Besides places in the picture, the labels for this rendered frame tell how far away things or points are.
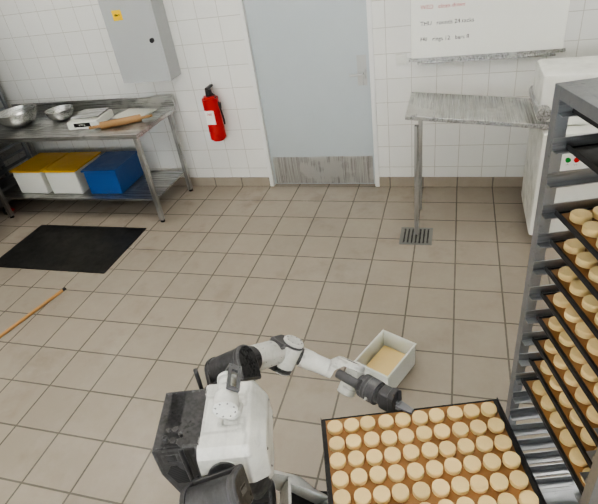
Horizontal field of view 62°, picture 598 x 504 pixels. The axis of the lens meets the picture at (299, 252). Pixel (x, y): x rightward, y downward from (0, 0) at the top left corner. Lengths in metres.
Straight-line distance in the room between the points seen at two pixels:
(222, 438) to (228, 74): 3.84
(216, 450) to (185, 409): 0.17
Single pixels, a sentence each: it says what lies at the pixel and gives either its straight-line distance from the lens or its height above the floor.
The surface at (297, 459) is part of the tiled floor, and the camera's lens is 2.68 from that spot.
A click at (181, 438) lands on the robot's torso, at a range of 1.45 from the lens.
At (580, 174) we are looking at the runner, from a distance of 1.44.
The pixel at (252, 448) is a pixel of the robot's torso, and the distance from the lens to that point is 1.40.
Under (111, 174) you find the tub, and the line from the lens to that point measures 5.07.
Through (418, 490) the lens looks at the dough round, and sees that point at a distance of 1.64.
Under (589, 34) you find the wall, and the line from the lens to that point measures 4.48.
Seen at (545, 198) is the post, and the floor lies 1.53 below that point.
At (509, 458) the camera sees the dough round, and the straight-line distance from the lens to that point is 1.73.
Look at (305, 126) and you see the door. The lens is 4.78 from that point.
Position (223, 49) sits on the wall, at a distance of 4.78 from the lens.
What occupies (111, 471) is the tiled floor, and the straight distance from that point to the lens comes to 2.95.
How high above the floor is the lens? 2.21
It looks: 34 degrees down
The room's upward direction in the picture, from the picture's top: 9 degrees counter-clockwise
